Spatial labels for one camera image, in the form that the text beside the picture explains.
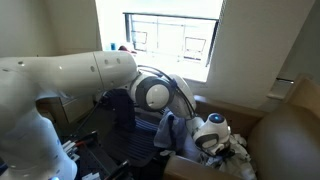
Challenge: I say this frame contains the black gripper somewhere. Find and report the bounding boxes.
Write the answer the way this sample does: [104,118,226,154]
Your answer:
[214,143,236,159]

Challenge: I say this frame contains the grey t-shirt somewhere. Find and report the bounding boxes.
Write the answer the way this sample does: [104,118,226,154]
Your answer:
[196,133,258,180]

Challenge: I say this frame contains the light blue shirt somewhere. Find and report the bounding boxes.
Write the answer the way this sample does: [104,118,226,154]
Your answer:
[153,109,188,153]

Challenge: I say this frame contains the navy blue garment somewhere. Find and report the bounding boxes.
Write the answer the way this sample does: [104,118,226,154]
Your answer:
[103,88,138,132]

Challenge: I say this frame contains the tan leather couch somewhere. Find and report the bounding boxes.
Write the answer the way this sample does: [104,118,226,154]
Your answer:
[163,74,320,180]

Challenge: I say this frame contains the black mesh office chair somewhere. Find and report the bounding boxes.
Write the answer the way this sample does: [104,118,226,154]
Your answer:
[99,87,178,168]

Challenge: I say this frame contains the grey glossy panel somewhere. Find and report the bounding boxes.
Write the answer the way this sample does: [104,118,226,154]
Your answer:
[266,77,296,102]

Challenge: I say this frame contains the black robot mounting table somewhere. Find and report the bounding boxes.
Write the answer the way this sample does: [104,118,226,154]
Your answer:
[59,129,135,180]

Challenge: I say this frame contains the small white box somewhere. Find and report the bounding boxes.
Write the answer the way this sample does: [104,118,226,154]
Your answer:
[81,171,101,180]

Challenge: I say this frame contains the red cap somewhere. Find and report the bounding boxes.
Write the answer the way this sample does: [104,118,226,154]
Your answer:
[117,45,138,55]

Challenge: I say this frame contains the white connector blocks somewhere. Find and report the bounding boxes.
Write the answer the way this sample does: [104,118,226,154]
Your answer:
[61,139,82,163]

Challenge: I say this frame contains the wooden filing cabinet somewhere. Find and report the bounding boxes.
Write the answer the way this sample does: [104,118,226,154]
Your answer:
[35,94,96,127]

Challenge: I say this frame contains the window with dark frame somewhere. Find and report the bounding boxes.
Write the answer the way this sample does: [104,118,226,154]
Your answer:
[94,0,224,83]

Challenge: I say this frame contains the red handled tool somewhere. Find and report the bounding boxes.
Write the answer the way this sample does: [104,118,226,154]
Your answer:
[74,139,90,147]

